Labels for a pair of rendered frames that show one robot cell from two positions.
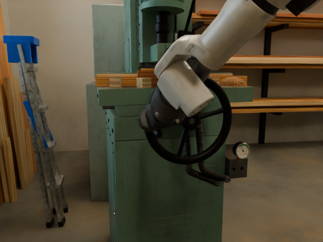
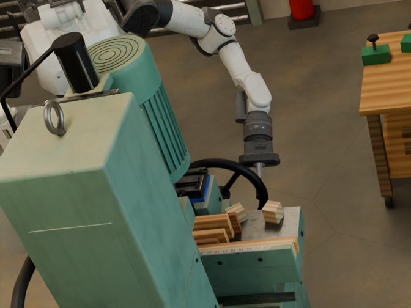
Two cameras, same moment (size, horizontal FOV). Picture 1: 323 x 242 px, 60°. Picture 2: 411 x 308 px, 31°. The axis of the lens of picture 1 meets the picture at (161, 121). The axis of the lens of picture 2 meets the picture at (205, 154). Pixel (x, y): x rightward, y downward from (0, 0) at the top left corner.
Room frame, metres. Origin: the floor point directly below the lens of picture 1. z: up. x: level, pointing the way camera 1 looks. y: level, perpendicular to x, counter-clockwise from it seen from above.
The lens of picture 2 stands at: (2.28, 0.89, 2.16)
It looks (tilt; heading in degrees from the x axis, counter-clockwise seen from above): 34 degrees down; 214
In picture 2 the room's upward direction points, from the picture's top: 19 degrees counter-clockwise
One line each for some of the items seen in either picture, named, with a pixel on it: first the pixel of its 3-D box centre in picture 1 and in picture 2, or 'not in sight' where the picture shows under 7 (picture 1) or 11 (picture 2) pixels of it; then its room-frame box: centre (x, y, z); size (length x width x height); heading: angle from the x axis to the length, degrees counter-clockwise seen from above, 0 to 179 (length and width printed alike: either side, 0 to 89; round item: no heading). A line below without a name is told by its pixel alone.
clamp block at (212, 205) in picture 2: not in sight; (191, 206); (1.01, -0.08, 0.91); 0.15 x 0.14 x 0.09; 104
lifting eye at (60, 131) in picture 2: not in sight; (54, 118); (1.47, 0.07, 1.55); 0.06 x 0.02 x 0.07; 14
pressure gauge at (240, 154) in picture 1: (240, 151); not in sight; (1.05, -0.31, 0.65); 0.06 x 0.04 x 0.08; 104
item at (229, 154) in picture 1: (231, 163); not in sight; (1.12, -0.29, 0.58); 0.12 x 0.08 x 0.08; 14
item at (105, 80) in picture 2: not in sight; (82, 79); (1.33, 0.03, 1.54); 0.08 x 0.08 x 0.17; 14
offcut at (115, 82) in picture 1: (116, 82); (273, 212); (1.02, 0.16, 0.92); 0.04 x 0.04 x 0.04; 83
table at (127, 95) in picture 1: (176, 94); (190, 239); (1.09, -0.06, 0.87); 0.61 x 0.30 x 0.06; 104
